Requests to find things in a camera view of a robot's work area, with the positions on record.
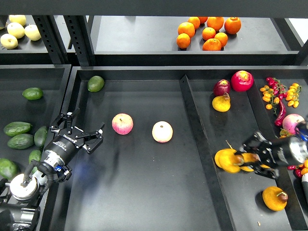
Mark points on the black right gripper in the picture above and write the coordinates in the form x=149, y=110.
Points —
x=280, y=152

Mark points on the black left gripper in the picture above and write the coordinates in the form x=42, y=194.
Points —
x=69, y=141

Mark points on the yellow pear tray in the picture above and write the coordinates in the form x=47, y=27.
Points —
x=231, y=164

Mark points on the green avocado tray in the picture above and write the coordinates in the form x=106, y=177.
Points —
x=8, y=169

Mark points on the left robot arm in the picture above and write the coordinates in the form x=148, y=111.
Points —
x=20, y=197

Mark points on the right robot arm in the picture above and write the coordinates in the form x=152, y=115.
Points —
x=301, y=131

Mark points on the yellow pear under arm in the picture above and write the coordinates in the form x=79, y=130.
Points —
x=275, y=198

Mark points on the yellow pear right lower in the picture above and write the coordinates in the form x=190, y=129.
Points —
x=248, y=158

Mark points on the yellow pear left lower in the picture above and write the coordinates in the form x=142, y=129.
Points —
x=223, y=152

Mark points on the dark green avocado upright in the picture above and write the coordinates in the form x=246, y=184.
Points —
x=40, y=136

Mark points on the green avocado tray corner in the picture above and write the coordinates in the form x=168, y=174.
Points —
x=95, y=84

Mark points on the green avocado lower left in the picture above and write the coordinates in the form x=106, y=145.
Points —
x=35, y=155

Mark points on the green avocado upper left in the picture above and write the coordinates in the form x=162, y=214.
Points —
x=33, y=93

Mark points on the dark green avocado middle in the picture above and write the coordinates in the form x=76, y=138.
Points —
x=21, y=141

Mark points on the yellow pear upper right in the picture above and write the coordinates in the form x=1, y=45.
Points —
x=222, y=103

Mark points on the pale yellow pear right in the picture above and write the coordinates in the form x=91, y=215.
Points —
x=32, y=32

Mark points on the pale yellow pear front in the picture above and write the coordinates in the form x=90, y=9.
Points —
x=9, y=41

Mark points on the pale yellow pear back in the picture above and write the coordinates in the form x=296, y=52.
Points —
x=21, y=19

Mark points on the red chili pepper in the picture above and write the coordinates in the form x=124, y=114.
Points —
x=281, y=114

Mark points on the pink red apple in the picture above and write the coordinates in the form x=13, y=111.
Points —
x=122, y=123

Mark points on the lower cherry tomato bunch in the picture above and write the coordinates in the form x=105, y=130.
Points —
x=298, y=170

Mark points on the cherry tomato bunch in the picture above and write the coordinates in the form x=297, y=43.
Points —
x=298, y=170
x=274, y=93

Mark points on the pink apple right tray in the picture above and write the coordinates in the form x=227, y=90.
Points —
x=290, y=122

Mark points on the black left tray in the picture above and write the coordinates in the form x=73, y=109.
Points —
x=14, y=79

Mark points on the black tray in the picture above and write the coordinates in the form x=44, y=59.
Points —
x=134, y=183
x=14, y=79

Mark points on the upper cherry tomato bunch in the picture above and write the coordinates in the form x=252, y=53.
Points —
x=274, y=93

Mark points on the black tray divider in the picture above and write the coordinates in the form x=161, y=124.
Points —
x=220, y=204

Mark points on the bright red apple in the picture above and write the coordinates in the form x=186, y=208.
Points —
x=242, y=81

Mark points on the pale pink apple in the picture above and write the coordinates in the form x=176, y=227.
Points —
x=162, y=131

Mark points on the dark red apple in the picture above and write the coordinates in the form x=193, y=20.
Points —
x=221, y=87

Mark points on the black centre tray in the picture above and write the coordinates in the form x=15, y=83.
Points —
x=134, y=183

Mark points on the orange front centre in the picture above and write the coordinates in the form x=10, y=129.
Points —
x=212, y=45

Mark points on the orange right of centre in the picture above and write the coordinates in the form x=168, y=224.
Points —
x=222, y=37

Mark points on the orange front left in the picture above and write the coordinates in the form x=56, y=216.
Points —
x=183, y=41

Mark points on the orange far right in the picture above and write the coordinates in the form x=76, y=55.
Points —
x=232, y=25

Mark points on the black metal shelf frame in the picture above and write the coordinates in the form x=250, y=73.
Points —
x=143, y=32

